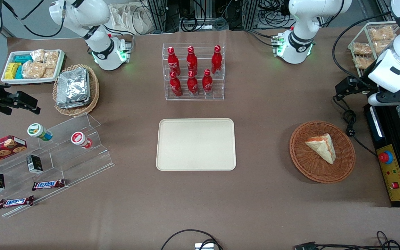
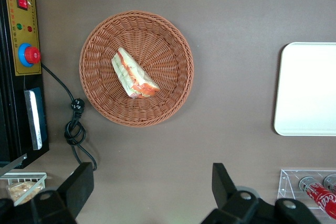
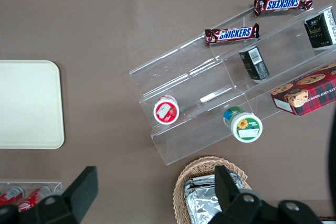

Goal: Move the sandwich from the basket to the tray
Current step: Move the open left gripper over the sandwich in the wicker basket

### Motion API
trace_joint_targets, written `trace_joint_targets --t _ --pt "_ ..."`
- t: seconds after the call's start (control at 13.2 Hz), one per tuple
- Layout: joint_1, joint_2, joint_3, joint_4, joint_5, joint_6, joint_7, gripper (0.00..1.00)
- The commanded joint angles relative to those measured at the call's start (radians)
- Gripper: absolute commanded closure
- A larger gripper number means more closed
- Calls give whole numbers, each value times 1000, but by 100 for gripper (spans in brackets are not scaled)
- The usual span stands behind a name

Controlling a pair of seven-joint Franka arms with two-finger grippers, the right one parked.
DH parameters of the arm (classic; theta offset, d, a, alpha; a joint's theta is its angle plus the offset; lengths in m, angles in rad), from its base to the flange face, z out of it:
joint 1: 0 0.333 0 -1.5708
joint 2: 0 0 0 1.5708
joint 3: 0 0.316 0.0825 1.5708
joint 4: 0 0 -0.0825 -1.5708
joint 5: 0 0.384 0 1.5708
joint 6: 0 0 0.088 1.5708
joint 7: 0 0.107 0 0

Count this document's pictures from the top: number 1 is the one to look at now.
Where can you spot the round brown wicker basket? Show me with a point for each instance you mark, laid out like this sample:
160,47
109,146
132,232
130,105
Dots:
311,166

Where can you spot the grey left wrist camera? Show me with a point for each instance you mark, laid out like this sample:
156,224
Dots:
375,99

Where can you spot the clear acrylic bottle rack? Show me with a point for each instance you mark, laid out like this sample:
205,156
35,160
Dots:
200,95

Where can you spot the red lid yogurt cup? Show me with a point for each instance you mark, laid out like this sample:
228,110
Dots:
79,139

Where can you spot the beige plastic tray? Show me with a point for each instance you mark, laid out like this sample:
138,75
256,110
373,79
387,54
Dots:
196,144

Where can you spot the triangular sandwich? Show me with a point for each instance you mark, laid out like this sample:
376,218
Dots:
321,147

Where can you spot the clear acrylic stepped shelf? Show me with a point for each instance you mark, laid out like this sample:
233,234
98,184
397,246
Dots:
78,163

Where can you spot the black control box yellow panel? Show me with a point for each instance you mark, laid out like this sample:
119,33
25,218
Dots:
394,173

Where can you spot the red emergency stop button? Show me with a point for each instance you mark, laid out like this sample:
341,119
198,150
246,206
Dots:
385,157

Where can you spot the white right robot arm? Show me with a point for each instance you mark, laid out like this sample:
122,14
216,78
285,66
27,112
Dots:
82,14

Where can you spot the yellow snack pack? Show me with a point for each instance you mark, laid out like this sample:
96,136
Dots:
11,71

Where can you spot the bagged pastry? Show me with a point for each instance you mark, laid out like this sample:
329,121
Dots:
382,47
361,48
381,33
362,62

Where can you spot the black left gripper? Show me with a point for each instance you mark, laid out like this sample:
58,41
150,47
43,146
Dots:
359,85

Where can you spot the red cola bottle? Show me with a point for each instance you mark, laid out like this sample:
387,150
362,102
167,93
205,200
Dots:
173,61
216,59
192,60
175,86
192,85
207,83

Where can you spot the clear bag of rice crackers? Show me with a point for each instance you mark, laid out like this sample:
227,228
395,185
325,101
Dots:
49,73
37,55
51,59
33,70

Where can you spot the white rectangular snack tray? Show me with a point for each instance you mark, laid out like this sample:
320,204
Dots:
9,81

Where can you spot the teal snack pack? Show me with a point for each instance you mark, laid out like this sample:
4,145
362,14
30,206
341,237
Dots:
19,73
22,59

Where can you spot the green lid yogurt cup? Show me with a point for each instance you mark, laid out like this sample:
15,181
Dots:
37,131

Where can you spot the small grey device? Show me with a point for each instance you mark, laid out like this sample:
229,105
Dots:
203,246

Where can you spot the silver foil pouch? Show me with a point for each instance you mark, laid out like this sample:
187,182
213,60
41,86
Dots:
73,86
71,105

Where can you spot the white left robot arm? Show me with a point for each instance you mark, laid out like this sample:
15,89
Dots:
300,21

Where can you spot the oval light wicker basket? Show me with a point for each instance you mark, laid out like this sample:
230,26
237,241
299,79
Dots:
94,90

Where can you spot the snickers chocolate bar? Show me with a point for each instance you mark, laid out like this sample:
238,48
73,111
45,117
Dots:
15,202
48,184

